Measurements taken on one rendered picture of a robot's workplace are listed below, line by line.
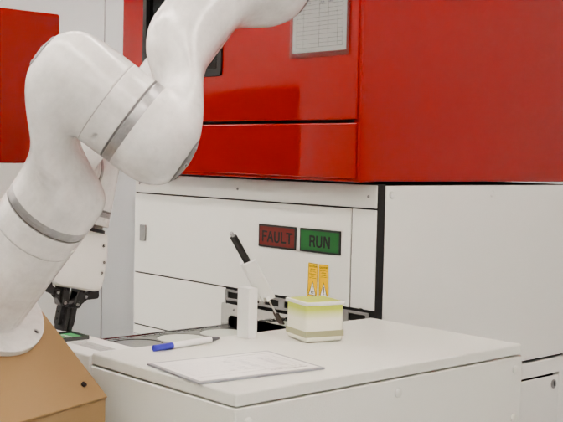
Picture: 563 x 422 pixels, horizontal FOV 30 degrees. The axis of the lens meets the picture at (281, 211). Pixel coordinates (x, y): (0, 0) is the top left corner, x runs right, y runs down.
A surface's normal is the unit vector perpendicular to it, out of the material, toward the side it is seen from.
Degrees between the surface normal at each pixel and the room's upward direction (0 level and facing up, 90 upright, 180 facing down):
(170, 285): 90
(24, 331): 42
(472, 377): 90
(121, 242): 90
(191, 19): 57
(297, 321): 90
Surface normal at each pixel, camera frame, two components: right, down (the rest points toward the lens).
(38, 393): 0.59, -0.72
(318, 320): 0.45, 0.06
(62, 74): -0.08, 0.00
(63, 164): 0.87, -0.13
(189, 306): -0.74, 0.02
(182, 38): 0.01, -0.48
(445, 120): 0.67, 0.05
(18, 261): -0.01, 0.45
